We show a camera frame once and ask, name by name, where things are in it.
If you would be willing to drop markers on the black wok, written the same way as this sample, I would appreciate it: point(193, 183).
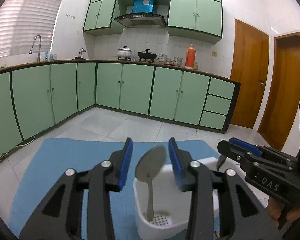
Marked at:
point(147, 54)

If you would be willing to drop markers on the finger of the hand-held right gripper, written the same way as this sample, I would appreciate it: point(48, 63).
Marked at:
point(230, 150)
point(245, 146)

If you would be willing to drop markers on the green cabinet drawer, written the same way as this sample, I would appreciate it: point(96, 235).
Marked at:
point(221, 88)
point(217, 104)
point(213, 120)

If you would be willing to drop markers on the white utensil holder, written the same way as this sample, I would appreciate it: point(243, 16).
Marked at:
point(162, 227)

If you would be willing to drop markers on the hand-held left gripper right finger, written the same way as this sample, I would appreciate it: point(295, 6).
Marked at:
point(175, 162)

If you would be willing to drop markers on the bottles by sink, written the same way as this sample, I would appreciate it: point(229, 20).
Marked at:
point(50, 56)

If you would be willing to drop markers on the orange thermos flask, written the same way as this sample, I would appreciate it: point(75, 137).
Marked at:
point(190, 56)

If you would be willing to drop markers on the green lower kitchen cabinets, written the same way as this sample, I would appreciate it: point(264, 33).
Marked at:
point(135, 87)

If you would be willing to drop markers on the white cooking pot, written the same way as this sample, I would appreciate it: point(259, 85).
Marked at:
point(125, 53)

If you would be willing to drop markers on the person's right hand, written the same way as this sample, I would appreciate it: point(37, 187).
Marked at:
point(272, 208)

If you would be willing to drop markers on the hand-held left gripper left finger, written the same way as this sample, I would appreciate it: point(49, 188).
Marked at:
point(126, 160)

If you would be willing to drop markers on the blue table mat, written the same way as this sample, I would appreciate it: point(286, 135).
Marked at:
point(65, 160)

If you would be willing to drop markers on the metal kitchen faucet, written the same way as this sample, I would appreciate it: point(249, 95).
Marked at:
point(38, 45)

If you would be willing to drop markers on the blue box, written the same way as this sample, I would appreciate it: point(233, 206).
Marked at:
point(143, 6)

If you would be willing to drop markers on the wall socket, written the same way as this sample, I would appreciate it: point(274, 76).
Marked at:
point(215, 53)

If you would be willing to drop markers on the green upper wall cabinets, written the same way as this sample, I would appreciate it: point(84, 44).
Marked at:
point(182, 12)

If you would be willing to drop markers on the metal spoon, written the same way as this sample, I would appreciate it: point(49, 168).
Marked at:
point(220, 162)
point(150, 162)

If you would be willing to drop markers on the wall hooks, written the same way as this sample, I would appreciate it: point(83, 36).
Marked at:
point(70, 16)

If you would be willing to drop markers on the closed wooden door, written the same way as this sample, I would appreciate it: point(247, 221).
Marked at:
point(250, 75)

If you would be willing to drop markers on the range hood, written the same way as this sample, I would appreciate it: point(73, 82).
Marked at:
point(140, 20)

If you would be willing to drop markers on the window blinds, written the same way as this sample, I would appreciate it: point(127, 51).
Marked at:
point(27, 17)

